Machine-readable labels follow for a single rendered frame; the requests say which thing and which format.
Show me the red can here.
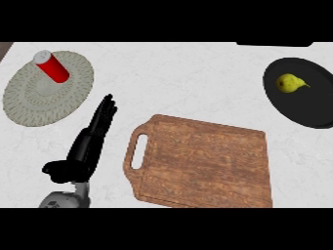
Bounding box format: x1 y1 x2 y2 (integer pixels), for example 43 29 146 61
33 49 73 84

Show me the brown wooden cutting board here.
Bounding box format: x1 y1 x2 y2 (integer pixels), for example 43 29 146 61
123 113 274 209

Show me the yellow pear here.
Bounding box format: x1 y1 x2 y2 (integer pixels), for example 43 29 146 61
276 73 311 94

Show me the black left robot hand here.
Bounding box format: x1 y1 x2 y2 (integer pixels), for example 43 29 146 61
40 93 118 185

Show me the round grey woven placemat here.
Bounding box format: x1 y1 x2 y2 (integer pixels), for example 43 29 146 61
2 50 96 127

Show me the black appliance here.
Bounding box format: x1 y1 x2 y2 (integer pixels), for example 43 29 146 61
235 41 314 48

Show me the black frying pan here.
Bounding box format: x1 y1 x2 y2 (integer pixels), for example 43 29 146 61
261 57 333 133

